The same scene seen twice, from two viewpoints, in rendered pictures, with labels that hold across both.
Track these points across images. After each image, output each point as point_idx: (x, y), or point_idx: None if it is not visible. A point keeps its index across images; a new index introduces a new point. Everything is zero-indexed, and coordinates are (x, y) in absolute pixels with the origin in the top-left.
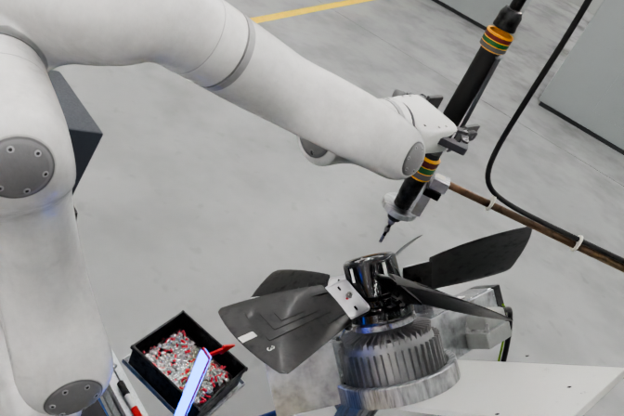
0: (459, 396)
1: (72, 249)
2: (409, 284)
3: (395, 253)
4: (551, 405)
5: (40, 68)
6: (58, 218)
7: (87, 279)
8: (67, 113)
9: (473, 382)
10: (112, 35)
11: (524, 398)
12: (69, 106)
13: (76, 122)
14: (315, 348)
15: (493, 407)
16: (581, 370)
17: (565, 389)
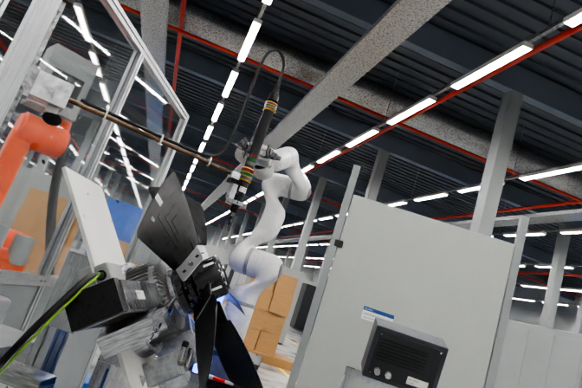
0: (116, 254)
1: (262, 217)
2: (198, 204)
3: (215, 257)
4: (98, 197)
5: (286, 177)
6: (266, 205)
7: (257, 229)
8: (392, 325)
9: (108, 257)
10: None
11: (101, 214)
12: (402, 329)
13: (384, 323)
14: None
15: (111, 227)
16: (77, 191)
17: (89, 195)
